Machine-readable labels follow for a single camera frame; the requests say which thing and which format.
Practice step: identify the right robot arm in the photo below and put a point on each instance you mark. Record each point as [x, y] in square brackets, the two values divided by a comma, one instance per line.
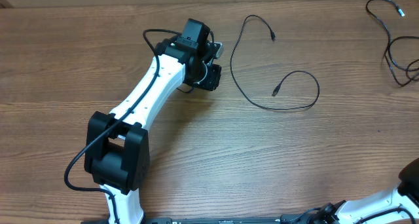
[393, 204]

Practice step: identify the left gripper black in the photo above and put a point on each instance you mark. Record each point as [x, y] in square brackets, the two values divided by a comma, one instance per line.
[214, 81]

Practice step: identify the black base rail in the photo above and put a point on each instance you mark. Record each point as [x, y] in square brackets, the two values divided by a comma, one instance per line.
[283, 219]

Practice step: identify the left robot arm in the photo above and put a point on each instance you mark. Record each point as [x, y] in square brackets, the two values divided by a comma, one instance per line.
[117, 144]

